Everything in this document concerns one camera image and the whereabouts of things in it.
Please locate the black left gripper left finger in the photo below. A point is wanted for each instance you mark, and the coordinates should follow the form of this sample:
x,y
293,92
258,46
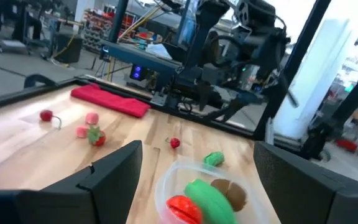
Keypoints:
x,y
73,199

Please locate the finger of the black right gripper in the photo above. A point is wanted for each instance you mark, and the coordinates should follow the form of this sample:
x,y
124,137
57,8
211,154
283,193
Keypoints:
x,y
235,109
204,93

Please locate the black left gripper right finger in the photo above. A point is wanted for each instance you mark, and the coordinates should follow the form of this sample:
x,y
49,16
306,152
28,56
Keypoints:
x,y
315,196

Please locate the bumpy green toy vegetable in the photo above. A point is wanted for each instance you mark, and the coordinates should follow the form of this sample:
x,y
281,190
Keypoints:
x,y
213,159

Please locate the red toy strawberry broad leaves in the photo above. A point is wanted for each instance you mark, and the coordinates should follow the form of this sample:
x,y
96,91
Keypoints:
x,y
99,140

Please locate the brown toy kiwi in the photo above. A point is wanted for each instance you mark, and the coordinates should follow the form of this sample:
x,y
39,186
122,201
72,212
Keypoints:
x,y
233,194

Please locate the smooth green toy vegetable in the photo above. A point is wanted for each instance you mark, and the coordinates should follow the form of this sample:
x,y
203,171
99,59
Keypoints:
x,y
210,202

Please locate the red toy tomato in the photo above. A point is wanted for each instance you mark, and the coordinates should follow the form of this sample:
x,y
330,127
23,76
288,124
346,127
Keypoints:
x,y
183,210

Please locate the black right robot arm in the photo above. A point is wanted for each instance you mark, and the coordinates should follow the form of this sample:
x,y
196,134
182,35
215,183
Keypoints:
x,y
204,37

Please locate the clear plastic tupperware container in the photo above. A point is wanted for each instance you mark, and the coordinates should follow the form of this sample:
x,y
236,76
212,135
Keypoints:
x,y
163,199

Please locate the small red toy cherry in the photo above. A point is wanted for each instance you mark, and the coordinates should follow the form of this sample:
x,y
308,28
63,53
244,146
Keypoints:
x,y
175,143

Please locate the pink toy fruit piece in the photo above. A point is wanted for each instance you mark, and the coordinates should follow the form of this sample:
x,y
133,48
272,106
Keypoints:
x,y
92,118
81,132

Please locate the black device with blue lights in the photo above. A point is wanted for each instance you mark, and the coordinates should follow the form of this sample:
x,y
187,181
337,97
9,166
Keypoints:
x,y
138,73

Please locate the grey desk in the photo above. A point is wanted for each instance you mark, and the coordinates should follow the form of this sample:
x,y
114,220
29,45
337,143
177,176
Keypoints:
x,y
135,56

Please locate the red toy cherry long stem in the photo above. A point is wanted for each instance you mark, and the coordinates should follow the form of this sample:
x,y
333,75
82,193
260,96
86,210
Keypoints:
x,y
46,115

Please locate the red folded cloth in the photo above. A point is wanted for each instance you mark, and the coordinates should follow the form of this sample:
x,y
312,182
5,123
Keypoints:
x,y
113,101

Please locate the black metal pole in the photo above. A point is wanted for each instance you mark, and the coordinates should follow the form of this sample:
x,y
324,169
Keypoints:
x,y
118,21

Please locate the storage shelf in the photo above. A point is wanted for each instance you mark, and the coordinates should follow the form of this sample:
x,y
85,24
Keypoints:
x,y
98,31

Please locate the black bin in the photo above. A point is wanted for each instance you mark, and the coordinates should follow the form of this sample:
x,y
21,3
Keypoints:
x,y
68,48

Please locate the white plastic bracket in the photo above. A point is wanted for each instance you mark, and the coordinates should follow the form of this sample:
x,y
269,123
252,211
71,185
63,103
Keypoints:
x,y
269,132

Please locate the black metal table frame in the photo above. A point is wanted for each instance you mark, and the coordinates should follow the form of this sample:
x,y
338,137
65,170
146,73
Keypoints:
x,y
301,46

